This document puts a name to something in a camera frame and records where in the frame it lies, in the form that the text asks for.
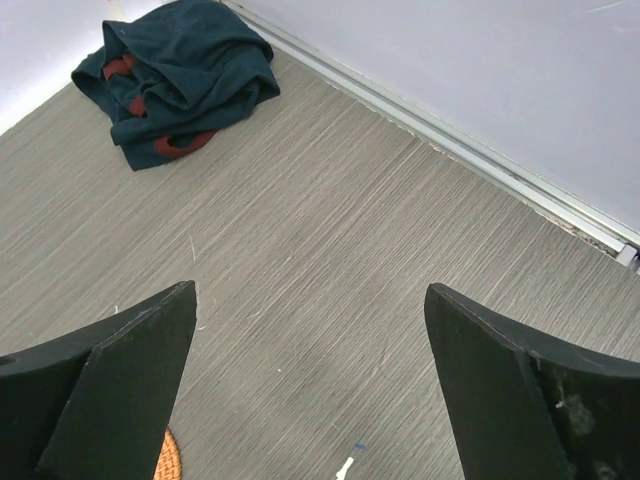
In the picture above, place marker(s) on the dark teal crumpled cloth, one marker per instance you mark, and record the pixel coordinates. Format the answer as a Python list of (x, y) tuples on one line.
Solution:
[(170, 80)]

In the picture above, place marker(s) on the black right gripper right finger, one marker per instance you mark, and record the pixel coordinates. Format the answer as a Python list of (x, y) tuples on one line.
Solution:
[(524, 404)]

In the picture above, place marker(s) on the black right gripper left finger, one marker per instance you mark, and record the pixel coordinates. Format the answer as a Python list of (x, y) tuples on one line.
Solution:
[(95, 403)]

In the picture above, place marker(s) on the woven rattan coaster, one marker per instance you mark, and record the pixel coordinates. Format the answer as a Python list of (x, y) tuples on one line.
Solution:
[(169, 465)]

